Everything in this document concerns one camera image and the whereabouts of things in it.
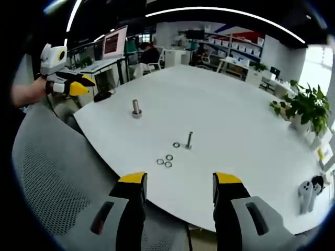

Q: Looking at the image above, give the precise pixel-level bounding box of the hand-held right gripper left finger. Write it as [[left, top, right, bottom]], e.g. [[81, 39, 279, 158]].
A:
[[54, 172, 148, 251]]

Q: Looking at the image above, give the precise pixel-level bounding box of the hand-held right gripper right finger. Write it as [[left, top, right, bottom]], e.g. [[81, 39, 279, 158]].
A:
[[213, 172, 306, 251]]

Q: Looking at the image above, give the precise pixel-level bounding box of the large steel threaded stud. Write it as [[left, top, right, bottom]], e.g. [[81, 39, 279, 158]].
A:
[[131, 99, 143, 119]]

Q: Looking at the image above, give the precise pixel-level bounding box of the small steel threaded stud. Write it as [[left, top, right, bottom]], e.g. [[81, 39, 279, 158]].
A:
[[185, 131, 194, 150]]

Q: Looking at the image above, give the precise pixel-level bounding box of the person's left hand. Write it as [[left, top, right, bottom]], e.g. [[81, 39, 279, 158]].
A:
[[33, 75, 55, 99]]

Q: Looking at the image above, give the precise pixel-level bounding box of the white office desk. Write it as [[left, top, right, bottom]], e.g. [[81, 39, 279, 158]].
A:
[[67, 56, 129, 88]]

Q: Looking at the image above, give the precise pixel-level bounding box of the black computer mouse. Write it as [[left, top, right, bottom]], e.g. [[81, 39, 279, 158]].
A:
[[93, 91, 113, 103]]

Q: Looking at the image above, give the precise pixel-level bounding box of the straight ceiling light strip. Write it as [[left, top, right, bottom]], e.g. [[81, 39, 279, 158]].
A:
[[66, 0, 84, 32]]

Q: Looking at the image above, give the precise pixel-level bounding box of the silver framed computer monitor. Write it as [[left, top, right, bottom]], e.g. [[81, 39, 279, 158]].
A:
[[101, 25, 129, 60]]

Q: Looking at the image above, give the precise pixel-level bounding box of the teal office chair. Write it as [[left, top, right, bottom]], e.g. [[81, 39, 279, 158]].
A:
[[125, 37, 138, 56]]

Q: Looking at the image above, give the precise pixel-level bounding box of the grey mesh office chair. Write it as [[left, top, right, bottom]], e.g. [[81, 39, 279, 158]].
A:
[[12, 103, 189, 251]]

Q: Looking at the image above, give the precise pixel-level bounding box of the white game controller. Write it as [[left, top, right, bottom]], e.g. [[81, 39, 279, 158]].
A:
[[298, 180, 317, 214]]

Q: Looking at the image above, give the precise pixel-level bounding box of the white office chair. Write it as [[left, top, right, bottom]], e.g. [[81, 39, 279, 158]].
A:
[[149, 46, 166, 71]]

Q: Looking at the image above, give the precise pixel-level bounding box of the white cabinet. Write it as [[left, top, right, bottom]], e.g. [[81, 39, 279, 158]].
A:
[[163, 49, 189, 66]]

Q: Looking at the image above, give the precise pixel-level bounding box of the white plant pot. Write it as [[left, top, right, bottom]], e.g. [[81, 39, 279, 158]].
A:
[[289, 115, 312, 133]]

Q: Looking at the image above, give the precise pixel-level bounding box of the black screen on stand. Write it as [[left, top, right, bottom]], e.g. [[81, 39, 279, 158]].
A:
[[186, 29, 205, 40]]

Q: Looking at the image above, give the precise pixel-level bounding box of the dark office chair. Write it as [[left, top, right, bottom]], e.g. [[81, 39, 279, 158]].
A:
[[198, 49, 214, 69]]

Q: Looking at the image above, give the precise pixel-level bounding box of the large leafy green plant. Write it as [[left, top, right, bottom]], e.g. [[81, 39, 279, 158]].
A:
[[269, 79, 332, 136]]

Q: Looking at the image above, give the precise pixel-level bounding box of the small green potted plant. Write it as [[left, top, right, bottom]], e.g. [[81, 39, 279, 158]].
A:
[[249, 61, 270, 73]]

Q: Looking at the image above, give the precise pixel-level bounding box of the shelving with white bins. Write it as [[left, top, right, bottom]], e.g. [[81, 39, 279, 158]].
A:
[[206, 30, 265, 60]]

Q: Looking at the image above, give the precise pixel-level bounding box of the long curved ceiling light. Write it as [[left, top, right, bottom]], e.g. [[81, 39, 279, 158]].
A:
[[145, 7, 306, 44]]

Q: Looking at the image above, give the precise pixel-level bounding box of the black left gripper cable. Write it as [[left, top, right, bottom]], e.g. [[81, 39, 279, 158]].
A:
[[45, 93, 60, 120]]

